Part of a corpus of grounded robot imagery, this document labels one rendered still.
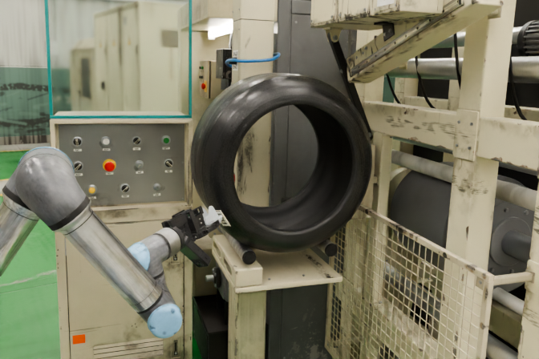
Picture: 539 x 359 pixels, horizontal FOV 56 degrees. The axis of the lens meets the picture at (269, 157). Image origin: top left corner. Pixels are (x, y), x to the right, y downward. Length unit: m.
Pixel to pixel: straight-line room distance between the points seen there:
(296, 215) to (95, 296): 0.93
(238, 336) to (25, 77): 8.69
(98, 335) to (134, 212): 0.55
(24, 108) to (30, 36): 1.32
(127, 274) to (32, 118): 9.33
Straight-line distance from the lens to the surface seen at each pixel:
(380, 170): 2.08
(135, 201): 2.21
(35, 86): 10.38
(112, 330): 2.36
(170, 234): 1.33
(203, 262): 1.42
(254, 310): 2.11
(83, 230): 1.10
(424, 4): 1.45
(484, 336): 1.44
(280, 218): 1.87
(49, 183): 1.09
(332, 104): 1.57
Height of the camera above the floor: 1.48
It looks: 10 degrees down
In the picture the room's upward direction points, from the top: 2 degrees clockwise
